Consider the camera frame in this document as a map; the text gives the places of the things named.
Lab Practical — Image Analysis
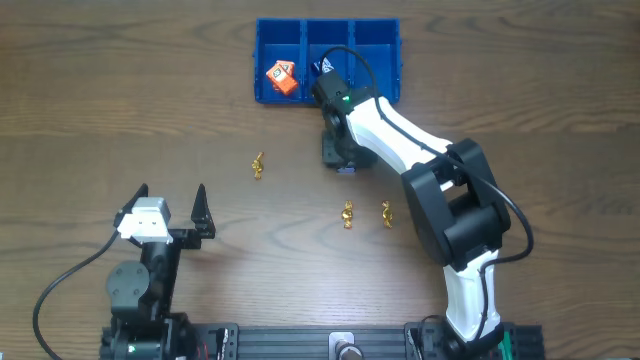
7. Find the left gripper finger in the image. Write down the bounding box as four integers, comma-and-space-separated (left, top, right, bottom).
113, 183, 150, 229
190, 183, 217, 239

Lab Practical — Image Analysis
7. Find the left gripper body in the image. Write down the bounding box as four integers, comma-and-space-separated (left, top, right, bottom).
168, 228, 204, 250

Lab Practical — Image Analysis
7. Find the blue tray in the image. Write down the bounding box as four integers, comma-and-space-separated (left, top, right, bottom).
253, 17, 403, 106

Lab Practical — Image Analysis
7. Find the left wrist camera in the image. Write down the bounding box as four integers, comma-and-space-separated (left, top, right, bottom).
116, 196, 174, 245

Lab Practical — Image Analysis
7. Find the mounting rail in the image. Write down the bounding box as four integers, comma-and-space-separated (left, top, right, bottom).
99, 322, 546, 360

